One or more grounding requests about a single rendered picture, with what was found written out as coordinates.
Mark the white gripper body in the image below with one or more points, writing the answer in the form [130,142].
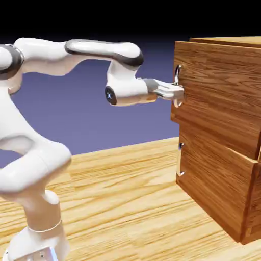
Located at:
[170,91]

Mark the large wooden cabinet door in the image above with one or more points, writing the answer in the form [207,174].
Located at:
[220,97]

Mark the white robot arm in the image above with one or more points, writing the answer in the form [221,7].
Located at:
[40,159]

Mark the wooden cabinet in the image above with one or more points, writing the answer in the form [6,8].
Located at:
[224,142]

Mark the small wooden cabinet door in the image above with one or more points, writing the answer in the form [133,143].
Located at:
[214,183]

